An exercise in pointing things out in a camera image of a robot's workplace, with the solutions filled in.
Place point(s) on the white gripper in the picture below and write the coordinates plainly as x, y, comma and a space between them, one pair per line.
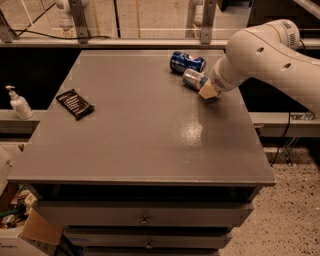
218, 81

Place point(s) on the red bull can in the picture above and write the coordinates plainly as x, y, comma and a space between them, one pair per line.
194, 79

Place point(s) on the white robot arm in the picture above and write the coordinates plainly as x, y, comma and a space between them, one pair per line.
267, 53

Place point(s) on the blue pepsi can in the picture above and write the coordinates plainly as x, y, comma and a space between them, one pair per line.
180, 62

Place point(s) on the grey drawer cabinet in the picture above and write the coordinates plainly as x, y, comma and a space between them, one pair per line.
151, 147

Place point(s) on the black snack packet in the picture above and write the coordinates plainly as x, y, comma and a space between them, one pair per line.
75, 104

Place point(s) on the top drawer knob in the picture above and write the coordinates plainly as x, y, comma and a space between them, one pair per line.
144, 221

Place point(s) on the drawer knob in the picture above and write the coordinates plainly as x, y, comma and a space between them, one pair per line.
149, 245
144, 221

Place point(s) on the white pump bottle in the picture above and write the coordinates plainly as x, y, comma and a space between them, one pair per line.
19, 104

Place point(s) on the cardboard box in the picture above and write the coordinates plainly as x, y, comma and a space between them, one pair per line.
31, 235

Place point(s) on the metal railing frame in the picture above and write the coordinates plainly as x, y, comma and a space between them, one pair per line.
147, 23

